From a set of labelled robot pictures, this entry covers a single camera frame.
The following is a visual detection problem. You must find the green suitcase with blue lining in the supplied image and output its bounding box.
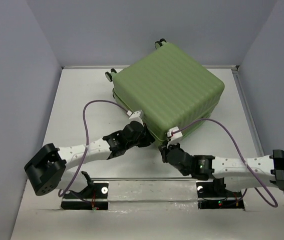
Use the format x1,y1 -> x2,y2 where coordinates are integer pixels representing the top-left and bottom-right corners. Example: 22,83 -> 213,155
105,38 -> 225,145

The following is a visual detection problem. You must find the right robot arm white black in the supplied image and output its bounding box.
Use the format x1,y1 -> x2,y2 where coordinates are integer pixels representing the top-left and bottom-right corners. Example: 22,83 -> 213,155
159,143 -> 284,196

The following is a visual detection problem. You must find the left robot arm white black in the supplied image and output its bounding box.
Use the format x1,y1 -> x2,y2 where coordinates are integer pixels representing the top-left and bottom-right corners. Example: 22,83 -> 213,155
24,121 -> 155,198

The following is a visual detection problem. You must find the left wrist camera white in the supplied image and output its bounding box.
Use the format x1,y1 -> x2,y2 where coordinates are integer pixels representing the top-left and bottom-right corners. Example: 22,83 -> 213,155
126,110 -> 144,125

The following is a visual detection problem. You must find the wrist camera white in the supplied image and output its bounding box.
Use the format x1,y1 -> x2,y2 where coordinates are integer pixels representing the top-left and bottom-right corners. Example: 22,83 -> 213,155
167,126 -> 183,146
126,110 -> 144,125

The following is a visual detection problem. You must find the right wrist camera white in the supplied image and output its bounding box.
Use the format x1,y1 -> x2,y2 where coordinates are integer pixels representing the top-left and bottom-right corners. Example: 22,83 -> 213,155
167,126 -> 183,146

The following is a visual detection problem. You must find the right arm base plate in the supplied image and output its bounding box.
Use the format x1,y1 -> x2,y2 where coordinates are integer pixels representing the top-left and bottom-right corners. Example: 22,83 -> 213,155
197,181 -> 244,210

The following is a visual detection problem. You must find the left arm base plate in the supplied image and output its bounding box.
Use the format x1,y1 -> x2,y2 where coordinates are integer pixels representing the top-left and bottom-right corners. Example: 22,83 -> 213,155
60,181 -> 109,211

